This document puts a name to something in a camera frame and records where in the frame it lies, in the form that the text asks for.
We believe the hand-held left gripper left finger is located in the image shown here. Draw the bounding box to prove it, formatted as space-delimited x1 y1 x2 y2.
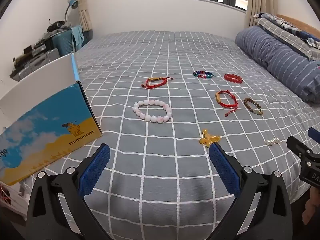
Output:
25 144 112 240

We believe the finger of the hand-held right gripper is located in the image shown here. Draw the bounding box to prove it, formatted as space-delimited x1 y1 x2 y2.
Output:
308 127 320 142
287 136 313 161

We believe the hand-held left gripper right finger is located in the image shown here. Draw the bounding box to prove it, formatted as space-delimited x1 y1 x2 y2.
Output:
209 142 293 240

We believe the yellow amber bead bracelet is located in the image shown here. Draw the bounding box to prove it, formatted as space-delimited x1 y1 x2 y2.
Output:
199 129 222 145

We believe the blue and yellow cardboard box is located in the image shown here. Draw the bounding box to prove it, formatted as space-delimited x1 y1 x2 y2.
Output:
0 53 103 186

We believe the brown wooden bead bracelet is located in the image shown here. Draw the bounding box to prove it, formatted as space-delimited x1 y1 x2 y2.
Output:
244 97 263 116

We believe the pink bead bracelet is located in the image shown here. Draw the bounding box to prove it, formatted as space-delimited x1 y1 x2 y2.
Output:
132 99 173 123

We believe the red bead bracelet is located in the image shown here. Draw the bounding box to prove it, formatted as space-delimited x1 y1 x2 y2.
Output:
224 73 243 84

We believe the red cord bracelet gold tube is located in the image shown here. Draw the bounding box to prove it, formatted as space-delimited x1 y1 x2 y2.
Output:
141 76 175 90
215 90 239 117

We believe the person's right hand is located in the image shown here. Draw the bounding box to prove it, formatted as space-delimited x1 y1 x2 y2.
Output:
302 187 320 227

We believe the blue striped rolled duvet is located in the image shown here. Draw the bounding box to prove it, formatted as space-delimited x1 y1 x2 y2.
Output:
234 25 320 103

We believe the folded checked patterned quilt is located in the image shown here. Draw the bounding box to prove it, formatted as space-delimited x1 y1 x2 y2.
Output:
252 12 320 60

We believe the wooden headboard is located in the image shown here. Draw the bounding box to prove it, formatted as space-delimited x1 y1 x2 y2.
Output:
277 14 320 34

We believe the silver stereo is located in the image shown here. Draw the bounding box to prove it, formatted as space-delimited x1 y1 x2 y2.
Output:
10 47 60 80

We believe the grey checked bed blanket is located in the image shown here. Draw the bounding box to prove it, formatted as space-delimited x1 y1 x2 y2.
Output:
20 31 320 240

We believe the teal suitcase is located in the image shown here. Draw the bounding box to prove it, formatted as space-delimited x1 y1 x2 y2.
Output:
45 26 87 57

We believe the light blue cloth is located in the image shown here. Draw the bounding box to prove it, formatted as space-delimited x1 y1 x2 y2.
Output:
71 25 84 49

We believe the black clutter on suitcase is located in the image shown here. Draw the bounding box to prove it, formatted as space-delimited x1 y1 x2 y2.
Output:
47 19 72 33

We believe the blue desk lamp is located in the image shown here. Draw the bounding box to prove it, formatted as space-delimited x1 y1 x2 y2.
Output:
64 0 79 23

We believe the multicolour glass bead bracelet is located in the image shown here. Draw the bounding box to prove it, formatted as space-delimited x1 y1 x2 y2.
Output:
193 70 214 79

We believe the red cable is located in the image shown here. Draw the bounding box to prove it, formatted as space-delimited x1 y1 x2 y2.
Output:
0 183 12 205

